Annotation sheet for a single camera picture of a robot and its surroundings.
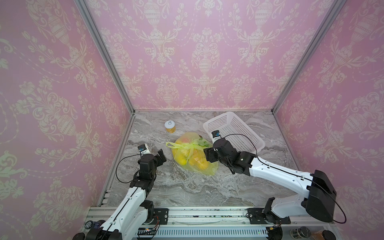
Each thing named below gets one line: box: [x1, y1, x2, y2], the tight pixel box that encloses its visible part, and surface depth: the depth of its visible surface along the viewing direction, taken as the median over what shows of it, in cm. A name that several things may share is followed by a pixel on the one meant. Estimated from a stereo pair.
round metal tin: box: [290, 226, 312, 240], surface depth 64 cm
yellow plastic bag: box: [165, 132, 219, 176], surface depth 90 cm
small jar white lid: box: [164, 120, 176, 129], surface depth 108 cm
